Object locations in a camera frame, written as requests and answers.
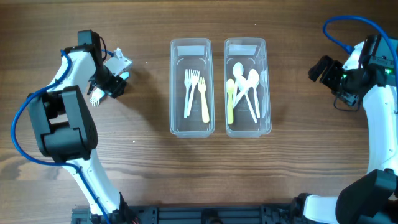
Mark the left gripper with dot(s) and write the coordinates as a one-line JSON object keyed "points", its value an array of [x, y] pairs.
{"points": [[115, 86]]}

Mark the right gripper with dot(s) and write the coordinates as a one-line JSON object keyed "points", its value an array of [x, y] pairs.
{"points": [[333, 66]]}

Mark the white fork tines down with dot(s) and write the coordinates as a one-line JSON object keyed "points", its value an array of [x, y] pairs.
{"points": [[96, 97]]}

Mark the white plastic fork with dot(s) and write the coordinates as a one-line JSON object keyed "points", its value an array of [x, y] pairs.
{"points": [[195, 74]]}

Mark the yellow plastic fork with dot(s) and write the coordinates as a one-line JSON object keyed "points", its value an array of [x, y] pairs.
{"points": [[204, 106]]}

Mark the white spoon crossing yellow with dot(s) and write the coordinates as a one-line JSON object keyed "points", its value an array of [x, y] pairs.
{"points": [[242, 91]]}

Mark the white spoon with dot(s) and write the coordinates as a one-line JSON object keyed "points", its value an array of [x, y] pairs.
{"points": [[237, 72], [242, 81], [253, 78]]}

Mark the yellow plastic spoon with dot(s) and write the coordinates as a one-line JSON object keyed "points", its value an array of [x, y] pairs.
{"points": [[230, 90]]}

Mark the pale blue plastic fork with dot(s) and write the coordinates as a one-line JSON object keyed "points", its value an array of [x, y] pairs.
{"points": [[125, 75]]}

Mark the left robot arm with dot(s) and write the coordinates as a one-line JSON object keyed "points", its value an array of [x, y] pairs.
{"points": [[65, 130]]}

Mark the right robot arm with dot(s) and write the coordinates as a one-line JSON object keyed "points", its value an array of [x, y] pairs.
{"points": [[367, 78]]}

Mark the left clear plastic container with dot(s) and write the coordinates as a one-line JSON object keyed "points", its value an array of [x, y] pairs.
{"points": [[194, 54]]}

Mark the clear plastic container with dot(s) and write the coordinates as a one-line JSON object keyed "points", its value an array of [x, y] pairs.
{"points": [[194, 54], [252, 53]]}

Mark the right clear plastic container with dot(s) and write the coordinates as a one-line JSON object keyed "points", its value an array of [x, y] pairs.
{"points": [[252, 53]]}

